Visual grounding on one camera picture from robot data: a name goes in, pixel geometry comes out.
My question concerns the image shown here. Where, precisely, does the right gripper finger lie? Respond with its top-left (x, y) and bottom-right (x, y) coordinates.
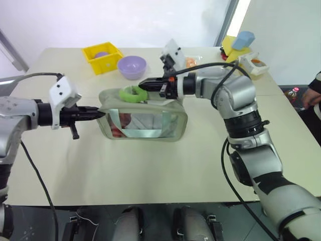
top-left (138, 82), bottom-right (164, 92)
top-left (141, 76), bottom-right (165, 85)

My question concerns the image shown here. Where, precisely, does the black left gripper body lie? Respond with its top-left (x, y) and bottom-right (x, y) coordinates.
top-left (59, 105), bottom-right (85, 140)

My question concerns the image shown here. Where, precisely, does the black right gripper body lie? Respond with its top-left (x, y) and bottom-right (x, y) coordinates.
top-left (158, 74), bottom-right (179, 99)

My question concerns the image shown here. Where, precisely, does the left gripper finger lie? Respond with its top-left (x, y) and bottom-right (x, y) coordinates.
top-left (81, 106), bottom-right (104, 115)
top-left (81, 113), bottom-right (104, 122)

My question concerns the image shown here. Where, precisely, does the green tape roll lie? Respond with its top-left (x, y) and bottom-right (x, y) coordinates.
top-left (118, 85), bottom-right (148, 104)

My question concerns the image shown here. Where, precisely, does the green pouch with clear window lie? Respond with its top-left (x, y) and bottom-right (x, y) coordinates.
top-left (96, 86), bottom-right (189, 143)

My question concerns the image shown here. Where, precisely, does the large purple bowl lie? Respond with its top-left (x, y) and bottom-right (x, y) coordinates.
top-left (117, 55), bottom-right (147, 80)

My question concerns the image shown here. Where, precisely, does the yellow plastic bin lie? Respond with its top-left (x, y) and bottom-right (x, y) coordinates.
top-left (82, 41), bottom-right (124, 75)

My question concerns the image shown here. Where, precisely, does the dark vertical pillar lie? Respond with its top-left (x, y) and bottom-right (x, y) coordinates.
top-left (214, 0), bottom-right (239, 47)

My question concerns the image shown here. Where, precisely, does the blue foam block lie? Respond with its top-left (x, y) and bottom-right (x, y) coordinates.
top-left (231, 31), bottom-right (256, 50)

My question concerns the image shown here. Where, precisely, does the white container with orange content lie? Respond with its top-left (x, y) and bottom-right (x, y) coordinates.
top-left (237, 52), bottom-right (270, 76)

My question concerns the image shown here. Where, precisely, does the bottle with red cap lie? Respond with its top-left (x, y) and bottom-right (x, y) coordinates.
top-left (284, 86), bottom-right (302, 107)

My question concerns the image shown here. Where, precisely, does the person in dark clothes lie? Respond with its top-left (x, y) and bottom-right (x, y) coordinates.
top-left (301, 71), bottom-right (321, 119)

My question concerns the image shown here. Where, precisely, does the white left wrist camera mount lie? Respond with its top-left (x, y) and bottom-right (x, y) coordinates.
top-left (48, 75), bottom-right (83, 130)

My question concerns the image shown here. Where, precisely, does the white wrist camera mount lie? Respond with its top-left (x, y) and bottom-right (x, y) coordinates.
top-left (159, 38), bottom-right (188, 98)
top-left (48, 75), bottom-right (83, 130)

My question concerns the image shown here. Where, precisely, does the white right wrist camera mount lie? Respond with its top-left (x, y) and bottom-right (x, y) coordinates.
top-left (159, 38), bottom-right (188, 98)

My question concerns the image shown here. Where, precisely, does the grey window frame bar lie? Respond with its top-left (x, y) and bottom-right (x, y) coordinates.
top-left (0, 28), bottom-right (30, 73)

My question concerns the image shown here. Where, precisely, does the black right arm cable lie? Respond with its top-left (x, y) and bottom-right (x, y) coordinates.
top-left (172, 61), bottom-right (279, 241)

